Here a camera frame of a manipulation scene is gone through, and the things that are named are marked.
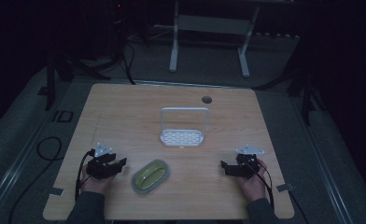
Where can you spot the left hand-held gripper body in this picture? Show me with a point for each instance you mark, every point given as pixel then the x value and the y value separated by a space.
pixel 101 161

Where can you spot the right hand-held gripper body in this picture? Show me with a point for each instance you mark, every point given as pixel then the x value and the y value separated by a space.
pixel 247 164

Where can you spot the person's left hand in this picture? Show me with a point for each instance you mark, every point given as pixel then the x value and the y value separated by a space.
pixel 97 184

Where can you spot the person's right hand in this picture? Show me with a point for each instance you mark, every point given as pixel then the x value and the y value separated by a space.
pixel 253 188

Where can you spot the grey soap dish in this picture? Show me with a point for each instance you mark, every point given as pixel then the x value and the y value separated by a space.
pixel 136 186

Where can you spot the yellow soap bar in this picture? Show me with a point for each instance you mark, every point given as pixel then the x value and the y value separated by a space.
pixel 150 176

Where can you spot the grey tape piece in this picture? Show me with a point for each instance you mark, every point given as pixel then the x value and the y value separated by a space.
pixel 56 191
pixel 285 187

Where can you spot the black stand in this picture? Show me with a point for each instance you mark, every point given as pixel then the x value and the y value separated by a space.
pixel 51 84
pixel 305 93

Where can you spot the white metal desk frame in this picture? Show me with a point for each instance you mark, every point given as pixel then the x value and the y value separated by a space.
pixel 209 25

